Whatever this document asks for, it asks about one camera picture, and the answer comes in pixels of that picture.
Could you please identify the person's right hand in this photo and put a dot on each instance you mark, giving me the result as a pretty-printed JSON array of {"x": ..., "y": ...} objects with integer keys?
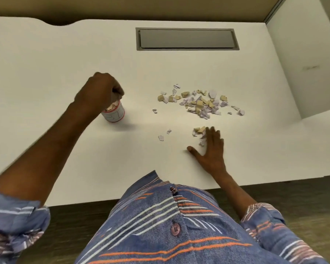
[{"x": 211, "y": 155}]

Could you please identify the blue striped button shirt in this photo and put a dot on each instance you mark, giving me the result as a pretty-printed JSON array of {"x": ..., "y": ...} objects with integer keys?
[{"x": 154, "y": 219}]

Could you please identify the large pile of paper scraps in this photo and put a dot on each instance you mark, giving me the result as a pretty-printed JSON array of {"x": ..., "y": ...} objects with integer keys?
[{"x": 200, "y": 103}]

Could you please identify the person's left hand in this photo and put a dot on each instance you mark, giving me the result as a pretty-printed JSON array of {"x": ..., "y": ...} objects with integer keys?
[{"x": 96, "y": 90}]

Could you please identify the white paper cup red rim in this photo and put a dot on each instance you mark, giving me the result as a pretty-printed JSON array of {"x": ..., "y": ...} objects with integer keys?
[{"x": 115, "y": 114}]

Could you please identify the paper scraps inside cup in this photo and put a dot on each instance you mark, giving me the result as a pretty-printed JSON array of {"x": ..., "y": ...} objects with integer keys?
[{"x": 112, "y": 105}]

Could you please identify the small cluster of torn scraps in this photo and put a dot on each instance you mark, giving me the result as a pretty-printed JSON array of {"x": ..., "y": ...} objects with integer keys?
[{"x": 198, "y": 131}]

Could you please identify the person's left fingers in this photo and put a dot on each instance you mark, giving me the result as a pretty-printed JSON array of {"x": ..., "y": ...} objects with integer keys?
[{"x": 117, "y": 89}]

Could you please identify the person's left forearm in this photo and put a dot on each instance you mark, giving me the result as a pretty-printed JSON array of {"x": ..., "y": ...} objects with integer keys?
[{"x": 41, "y": 159}]

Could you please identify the white desk side panel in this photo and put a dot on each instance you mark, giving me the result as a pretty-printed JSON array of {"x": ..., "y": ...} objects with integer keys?
[{"x": 299, "y": 57}]

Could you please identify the person's right thumb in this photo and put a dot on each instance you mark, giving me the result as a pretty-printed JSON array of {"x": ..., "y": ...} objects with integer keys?
[{"x": 194, "y": 152}]

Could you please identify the person's right forearm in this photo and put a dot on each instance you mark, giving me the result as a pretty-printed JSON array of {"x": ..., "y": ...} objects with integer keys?
[{"x": 232, "y": 191}]

